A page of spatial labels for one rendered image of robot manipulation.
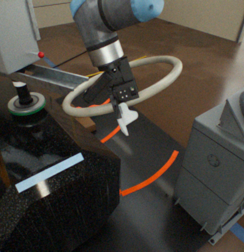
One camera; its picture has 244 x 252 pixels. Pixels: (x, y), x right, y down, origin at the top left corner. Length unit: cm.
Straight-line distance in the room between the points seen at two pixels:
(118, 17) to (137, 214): 153
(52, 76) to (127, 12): 77
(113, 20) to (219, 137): 92
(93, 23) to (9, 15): 67
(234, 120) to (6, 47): 116
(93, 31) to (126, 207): 149
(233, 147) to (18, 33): 120
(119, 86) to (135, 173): 149
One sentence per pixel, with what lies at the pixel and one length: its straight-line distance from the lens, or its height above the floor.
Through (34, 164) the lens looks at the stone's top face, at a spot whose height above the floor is 85.
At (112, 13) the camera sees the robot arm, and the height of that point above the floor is 151.
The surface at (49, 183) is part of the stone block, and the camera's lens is 106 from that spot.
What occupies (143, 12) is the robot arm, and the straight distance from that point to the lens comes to 50.
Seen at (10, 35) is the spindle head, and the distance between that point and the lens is 117.
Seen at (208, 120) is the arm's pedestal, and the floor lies 85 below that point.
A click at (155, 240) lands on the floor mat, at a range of 174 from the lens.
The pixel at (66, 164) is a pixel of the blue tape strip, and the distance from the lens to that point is 107.
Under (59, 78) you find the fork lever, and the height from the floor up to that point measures 111.
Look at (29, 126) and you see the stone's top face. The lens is 131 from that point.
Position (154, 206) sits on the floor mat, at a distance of 185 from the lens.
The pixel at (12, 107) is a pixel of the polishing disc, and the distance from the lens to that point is 140.
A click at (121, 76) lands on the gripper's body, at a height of 134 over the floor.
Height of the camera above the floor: 162
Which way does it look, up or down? 40 degrees down
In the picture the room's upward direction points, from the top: straight up
